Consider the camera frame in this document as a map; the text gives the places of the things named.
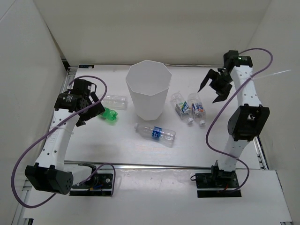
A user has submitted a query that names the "purple cable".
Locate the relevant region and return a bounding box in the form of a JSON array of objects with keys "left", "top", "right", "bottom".
[
  {"left": 205, "top": 47, "right": 274, "bottom": 193},
  {"left": 10, "top": 75, "right": 115, "bottom": 209}
]

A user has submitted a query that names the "clear flattened plastic bottle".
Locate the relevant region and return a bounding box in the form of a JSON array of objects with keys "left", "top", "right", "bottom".
[{"left": 101, "top": 95, "right": 128, "bottom": 110}]

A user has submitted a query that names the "clear bottle orange blue label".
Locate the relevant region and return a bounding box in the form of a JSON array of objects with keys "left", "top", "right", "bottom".
[{"left": 187, "top": 93, "right": 206, "bottom": 127}]

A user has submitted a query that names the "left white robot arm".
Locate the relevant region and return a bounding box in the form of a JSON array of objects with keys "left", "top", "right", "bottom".
[{"left": 25, "top": 79, "right": 105, "bottom": 195}]

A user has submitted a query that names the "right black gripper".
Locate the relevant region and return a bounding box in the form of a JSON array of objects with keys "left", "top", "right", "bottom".
[{"left": 199, "top": 69, "right": 233, "bottom": 104}]

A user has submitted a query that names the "clear bottle green blue label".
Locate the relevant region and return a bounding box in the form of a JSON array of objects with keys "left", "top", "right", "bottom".
[{"left": 170, "top": 92, "right": 194, "bottom": 125}]

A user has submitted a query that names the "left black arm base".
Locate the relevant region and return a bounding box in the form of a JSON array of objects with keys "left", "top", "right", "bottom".
[{"left": 69, "top": 163, "right": 116, "bottom": 197}]

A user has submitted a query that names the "crushed green plastic bottle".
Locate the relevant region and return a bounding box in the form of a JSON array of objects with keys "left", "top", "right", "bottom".
[{"left": 99, "top": 107, "right": 118, "bottom": 122}]

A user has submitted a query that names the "white octagonal plastic bin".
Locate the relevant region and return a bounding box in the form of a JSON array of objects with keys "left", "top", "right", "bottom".
[{"left": 126, "top": 60, "right": 172, "bottom": 121}]

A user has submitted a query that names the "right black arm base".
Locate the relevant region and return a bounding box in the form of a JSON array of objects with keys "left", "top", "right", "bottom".
[{"left": 190, "top": 162, "right": 242, "bottom": 198}]

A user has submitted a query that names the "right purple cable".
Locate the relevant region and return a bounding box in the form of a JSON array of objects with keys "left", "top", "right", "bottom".
[{"left": 205, "top": 47, "right": 274, "bottom": 193}]

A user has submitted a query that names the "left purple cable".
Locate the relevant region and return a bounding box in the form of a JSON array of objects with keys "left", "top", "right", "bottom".
[{"left": 10, "top": 75, "right": 115, "bottom": 209}]

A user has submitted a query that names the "aluminium frame rail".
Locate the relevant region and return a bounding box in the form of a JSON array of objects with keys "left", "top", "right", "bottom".
[{"left": 65, "top": 160, "right": 211, "bottom": 170}]

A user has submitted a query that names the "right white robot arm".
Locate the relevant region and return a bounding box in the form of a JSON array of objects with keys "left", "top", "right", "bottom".
[{"left": 200, "top": 50, "right": 270, "bottom": 188}]

